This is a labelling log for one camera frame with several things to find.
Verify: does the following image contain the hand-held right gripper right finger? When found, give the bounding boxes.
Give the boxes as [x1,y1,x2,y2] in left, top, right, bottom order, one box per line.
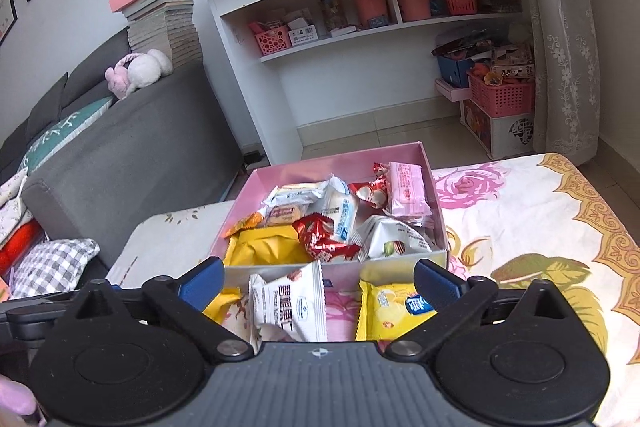
[385,258,578,362]

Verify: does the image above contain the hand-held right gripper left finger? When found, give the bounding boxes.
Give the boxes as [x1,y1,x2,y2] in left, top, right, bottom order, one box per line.
[60,257,253,362]

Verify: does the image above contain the white nut snack packet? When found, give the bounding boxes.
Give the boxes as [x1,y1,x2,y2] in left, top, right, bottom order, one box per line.
[248,261,328,353]

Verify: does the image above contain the pink cardboard box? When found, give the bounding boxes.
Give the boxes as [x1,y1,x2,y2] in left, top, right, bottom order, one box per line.
[209,142,448,294]

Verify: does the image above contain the person's left forearm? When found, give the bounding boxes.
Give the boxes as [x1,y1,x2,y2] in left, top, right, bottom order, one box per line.
[0,377,38,427]

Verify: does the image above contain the small yellow snack packet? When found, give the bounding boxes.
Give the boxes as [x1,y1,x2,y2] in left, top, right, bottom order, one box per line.
[202,287,243,325]

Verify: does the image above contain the yellow blue label snack packet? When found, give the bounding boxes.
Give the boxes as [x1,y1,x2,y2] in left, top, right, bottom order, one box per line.
[356,279,441,342]

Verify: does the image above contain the grey checkered pillow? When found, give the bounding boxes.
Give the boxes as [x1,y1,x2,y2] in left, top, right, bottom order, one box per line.
[10,238,101,300]

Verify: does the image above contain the silver packet with green print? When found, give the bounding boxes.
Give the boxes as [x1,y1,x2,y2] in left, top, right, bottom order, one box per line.
[357,215,435,260]

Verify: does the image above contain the large yellow snack bag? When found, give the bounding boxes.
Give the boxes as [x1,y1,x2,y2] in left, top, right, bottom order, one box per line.
[227,227,311,267]

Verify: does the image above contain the orange snack packet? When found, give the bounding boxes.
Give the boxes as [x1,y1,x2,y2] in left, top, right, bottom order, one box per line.
[222,212,264,238]

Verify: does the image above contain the pink wafer packet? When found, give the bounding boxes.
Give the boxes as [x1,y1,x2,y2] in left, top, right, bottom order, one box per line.
[387,162,433,218]

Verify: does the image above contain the clear brown cookie packet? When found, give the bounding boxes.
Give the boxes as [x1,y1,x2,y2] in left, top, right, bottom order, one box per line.
[263,204,309,228]

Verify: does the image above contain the white floral cushion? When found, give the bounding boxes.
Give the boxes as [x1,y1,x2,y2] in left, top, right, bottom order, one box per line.
[0,167,31,248]

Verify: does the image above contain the white blue snack packet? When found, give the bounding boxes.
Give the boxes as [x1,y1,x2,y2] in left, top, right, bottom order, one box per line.
[320,177,360,243]

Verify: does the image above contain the red crinkled snack packet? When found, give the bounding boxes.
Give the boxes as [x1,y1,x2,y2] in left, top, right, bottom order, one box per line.
[291,214,362,263]

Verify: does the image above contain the white flat snack packet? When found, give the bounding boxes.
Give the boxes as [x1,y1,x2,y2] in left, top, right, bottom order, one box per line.
[263,183,326,208]

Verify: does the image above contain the grey sofa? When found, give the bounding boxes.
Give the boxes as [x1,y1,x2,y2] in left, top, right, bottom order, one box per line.
[0,27,241,270]

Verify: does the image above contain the white printed storage box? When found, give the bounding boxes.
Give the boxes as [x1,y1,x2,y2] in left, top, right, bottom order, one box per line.
[460,99,536,159]

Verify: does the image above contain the teal patterned pillow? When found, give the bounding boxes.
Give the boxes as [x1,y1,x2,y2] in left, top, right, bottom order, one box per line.
[22,96,115,172]

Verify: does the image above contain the white desk shelf unit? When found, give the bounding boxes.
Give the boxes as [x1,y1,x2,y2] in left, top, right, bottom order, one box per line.
[190,0,538,168]

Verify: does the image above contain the pink tray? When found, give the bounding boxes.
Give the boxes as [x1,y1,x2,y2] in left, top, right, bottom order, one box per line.
[435,78,472,102]

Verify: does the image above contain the large pink basket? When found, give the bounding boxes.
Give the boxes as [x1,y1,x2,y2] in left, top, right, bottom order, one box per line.
[467,72,535,118]

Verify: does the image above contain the orange toy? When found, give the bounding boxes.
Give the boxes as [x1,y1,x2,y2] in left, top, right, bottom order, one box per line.
[472,63,503,86]

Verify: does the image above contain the blue storage bin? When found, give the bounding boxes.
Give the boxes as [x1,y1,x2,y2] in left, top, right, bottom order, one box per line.
[437,54,475,88]

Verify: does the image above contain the white pink plush toy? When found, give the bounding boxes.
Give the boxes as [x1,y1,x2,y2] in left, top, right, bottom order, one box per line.
[105,49,173,100]

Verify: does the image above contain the printed cardboard game box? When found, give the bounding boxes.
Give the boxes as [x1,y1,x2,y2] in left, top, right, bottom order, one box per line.
[490,44,535,78]

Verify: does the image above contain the dark printed bag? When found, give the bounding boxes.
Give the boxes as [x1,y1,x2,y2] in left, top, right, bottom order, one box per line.
[432,32,493,58]

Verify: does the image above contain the small pink lattice basket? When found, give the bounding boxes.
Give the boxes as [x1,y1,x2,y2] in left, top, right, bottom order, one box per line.
[255,25,292,56]

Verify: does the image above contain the tall stack of books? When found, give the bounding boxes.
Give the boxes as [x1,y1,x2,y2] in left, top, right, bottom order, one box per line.
[125,0,203,70]

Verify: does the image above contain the small white labelled box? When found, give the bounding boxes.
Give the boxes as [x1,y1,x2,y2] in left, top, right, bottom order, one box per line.
[288,19,318,45]

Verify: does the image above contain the pink pen holder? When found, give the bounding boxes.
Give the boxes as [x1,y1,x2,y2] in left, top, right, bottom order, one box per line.
[355,0,390,29]

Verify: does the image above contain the white lace curtain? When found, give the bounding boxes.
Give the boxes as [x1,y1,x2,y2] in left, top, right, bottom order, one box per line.
[505,0,601,166]

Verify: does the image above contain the clear patterned jar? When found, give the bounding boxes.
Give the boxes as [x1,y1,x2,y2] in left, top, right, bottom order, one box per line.
[320,0,346,32]

